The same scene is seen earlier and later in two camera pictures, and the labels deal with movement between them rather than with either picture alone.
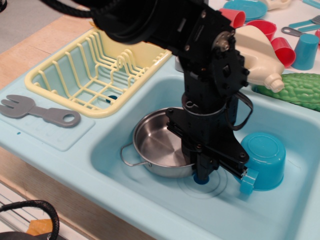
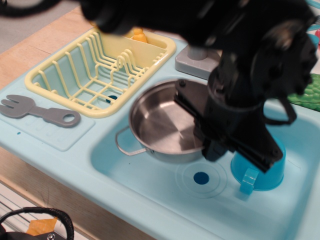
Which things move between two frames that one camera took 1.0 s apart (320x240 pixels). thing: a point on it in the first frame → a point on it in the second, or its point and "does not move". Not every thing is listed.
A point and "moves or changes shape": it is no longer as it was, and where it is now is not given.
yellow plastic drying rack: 99,74 does not move
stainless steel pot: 156,143 moves or changes shape
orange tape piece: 40,226 does not move
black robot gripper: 215,133 → 229,115
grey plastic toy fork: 26,105 does not move
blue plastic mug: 266,163 does not move
